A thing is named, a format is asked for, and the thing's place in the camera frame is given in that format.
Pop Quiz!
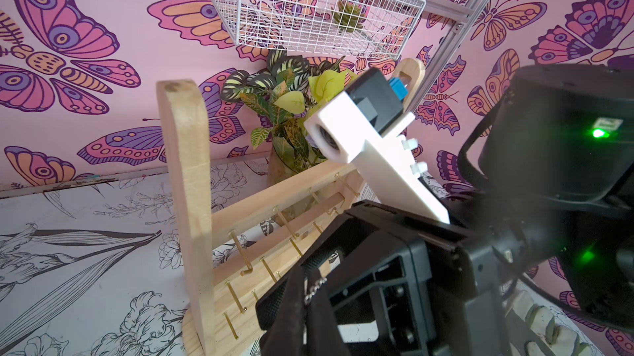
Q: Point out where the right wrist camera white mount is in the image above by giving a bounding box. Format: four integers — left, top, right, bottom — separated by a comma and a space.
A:
303, 67, 451, 224

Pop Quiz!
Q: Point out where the potted green plant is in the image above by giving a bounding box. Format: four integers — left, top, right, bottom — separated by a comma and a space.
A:
221, 49, 357, 185

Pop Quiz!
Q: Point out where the white wire basket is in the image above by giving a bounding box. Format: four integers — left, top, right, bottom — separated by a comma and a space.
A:
212, 0, 426, 59

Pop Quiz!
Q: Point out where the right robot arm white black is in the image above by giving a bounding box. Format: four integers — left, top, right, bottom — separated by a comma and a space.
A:
256, 65, 633, 355

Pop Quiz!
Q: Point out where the wooden jewelry display stand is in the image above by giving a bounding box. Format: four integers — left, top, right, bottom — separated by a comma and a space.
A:
155, 57, 427, 356

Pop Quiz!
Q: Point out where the small succulent in basket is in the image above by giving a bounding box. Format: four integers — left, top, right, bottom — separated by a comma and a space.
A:
332, 0, 367, 33

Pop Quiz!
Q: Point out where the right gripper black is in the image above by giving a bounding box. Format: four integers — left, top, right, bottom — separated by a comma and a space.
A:
256, 202, 510, 356

